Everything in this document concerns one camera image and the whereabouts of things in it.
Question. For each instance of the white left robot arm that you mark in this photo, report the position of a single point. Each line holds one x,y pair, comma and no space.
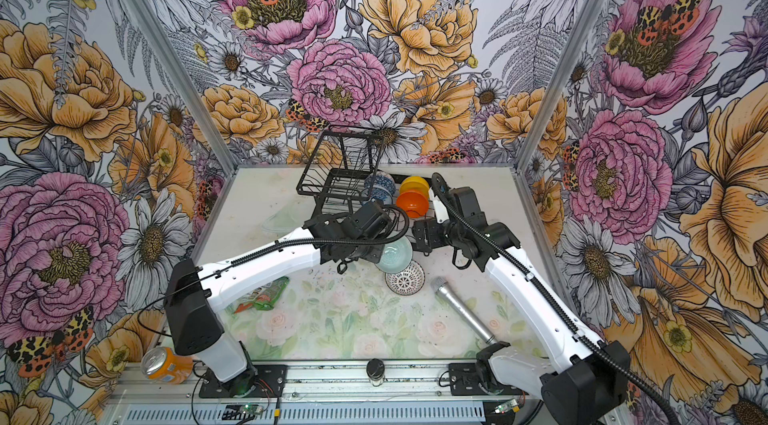
197,294

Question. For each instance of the green snack packet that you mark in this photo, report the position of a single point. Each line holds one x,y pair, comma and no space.
263,298

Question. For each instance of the aluminium corner post right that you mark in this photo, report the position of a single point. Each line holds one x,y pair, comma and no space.
583,24

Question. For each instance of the brown petal pattern bowl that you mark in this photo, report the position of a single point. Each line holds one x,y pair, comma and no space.
407,282

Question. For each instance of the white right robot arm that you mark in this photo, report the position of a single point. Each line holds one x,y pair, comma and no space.
580,379

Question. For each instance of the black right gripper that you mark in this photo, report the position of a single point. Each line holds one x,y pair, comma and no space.
431,226

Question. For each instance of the yellow bowl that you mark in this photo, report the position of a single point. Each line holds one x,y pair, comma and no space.
417,184

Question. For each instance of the mint green bowl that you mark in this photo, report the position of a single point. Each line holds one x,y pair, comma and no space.
395,256

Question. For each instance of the aluminium corner post left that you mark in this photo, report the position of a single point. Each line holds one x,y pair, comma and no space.
142,12

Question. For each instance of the orange drink can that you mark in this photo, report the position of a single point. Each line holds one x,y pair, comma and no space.
162,364

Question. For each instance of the blue triangle pattern bowl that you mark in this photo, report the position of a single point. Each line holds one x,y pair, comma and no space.
384,181

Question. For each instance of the white vented cable duct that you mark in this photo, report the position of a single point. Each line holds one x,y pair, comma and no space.
461,412

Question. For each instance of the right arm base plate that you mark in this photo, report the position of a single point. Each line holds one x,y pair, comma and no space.
465,380

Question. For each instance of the blue floral bowl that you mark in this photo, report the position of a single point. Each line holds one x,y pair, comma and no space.
381,195

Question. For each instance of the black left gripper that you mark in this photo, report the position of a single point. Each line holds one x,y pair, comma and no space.
373,253

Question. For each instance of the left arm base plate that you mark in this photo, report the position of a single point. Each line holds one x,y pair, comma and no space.
259,381

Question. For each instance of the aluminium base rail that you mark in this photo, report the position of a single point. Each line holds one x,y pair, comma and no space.
328,381

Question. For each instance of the silver microphone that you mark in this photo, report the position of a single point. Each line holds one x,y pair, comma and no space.
444,291

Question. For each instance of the small black knob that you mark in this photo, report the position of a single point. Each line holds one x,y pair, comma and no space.
375,371

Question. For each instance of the orange bowl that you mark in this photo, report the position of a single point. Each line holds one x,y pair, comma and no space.
413,202

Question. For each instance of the aluminium corner post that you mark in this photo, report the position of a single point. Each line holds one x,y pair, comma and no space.
583,24
142,12

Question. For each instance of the black wire dish rack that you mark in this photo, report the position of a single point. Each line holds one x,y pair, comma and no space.
337,176

